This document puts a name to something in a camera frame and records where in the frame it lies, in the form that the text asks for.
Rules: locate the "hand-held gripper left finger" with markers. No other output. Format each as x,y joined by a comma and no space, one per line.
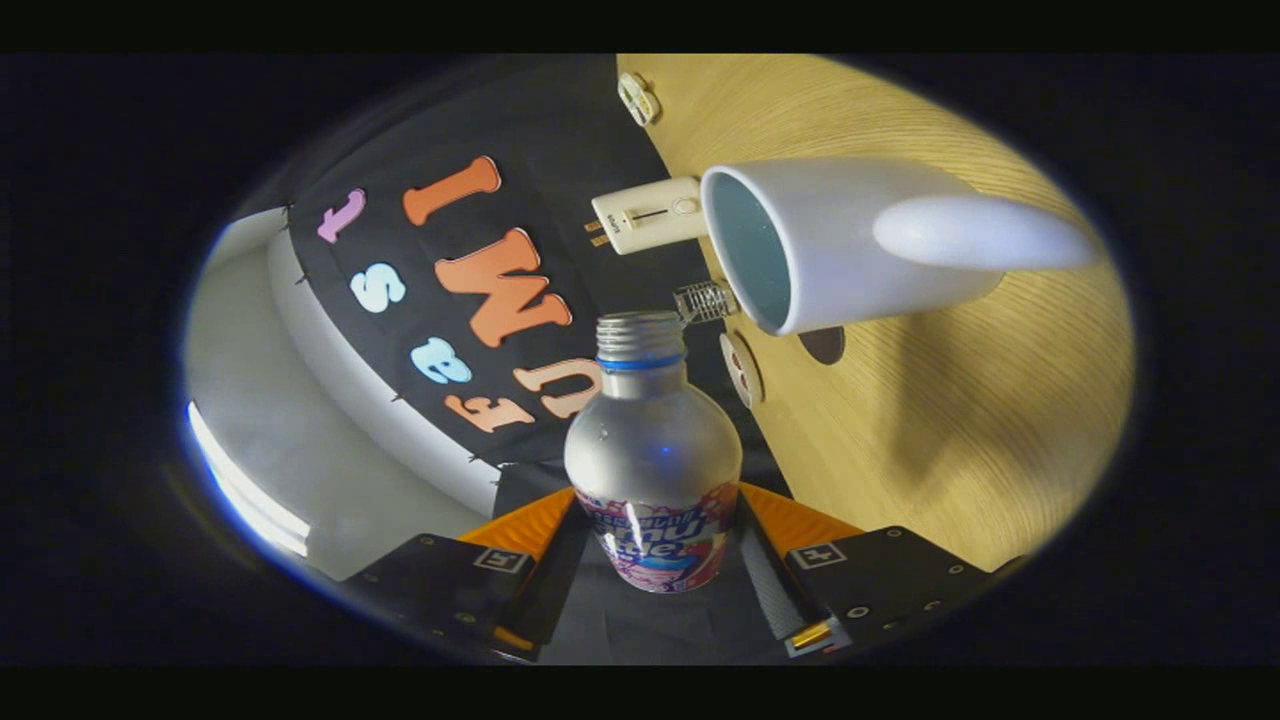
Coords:
560,590

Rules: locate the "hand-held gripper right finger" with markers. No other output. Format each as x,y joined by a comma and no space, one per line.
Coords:
772,590

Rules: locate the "silver juice bottle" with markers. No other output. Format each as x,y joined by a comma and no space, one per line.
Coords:
650,450

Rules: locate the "dark brown round coaster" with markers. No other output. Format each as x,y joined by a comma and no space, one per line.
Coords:
823,345

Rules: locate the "white cup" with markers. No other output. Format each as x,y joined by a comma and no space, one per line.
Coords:
840,220

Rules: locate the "white plate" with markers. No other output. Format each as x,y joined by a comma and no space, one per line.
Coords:
742,368

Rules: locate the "wooden table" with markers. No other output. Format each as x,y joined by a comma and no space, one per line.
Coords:
950,420

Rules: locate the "white toaster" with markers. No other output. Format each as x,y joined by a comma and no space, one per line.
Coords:
650,215

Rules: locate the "black backdrop cloth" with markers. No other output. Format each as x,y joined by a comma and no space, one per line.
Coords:
560,130

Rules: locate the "white divided condiment tray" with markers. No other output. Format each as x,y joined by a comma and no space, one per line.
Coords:
638,97

